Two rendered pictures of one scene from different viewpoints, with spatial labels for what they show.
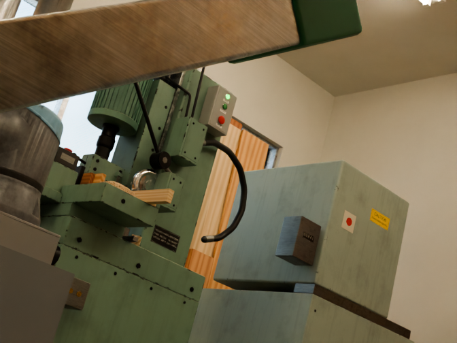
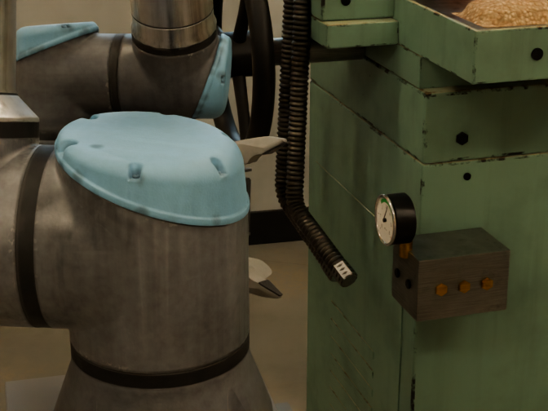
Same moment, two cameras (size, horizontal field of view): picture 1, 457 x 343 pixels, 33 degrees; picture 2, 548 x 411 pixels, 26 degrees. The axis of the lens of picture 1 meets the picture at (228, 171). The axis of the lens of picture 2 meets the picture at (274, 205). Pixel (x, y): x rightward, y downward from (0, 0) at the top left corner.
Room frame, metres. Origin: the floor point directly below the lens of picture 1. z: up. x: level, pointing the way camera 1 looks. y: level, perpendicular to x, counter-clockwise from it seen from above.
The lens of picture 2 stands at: (0.92, 0.01, 1.17)
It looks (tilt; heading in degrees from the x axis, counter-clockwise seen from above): 20 degrees down; 24
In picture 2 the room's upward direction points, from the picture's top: straight up
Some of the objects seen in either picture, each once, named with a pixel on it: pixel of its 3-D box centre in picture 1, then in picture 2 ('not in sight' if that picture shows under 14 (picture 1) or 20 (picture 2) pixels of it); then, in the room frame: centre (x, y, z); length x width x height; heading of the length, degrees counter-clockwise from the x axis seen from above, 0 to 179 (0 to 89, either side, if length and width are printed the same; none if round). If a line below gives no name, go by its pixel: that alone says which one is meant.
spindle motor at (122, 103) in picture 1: (124, 87); not in sight; (2.52, 0.43, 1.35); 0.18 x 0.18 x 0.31
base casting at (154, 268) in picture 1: (99, 259); (547, 70); (2.60, 0.34, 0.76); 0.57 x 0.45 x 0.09; 131
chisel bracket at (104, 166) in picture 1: (100, 173); not in sight; (2.54, 0.41, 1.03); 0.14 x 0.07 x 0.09; 131
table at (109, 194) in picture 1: (62, 201); (413, 5); (2.42, 0.48, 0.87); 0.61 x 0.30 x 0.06; 41
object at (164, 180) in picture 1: (164, 192); not in sight; (2.53, 0.19, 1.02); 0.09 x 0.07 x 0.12; 41
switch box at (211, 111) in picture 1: (217, 111); not in sight; (2.63, 0.10, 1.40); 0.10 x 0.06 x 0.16; 131
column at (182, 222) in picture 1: (168, 170); not in sight; (2.72, 0.21, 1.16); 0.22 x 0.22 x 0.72; 41
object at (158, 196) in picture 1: (114, 199); not in sight; (2.41, 0.33, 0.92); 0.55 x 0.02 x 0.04; 41
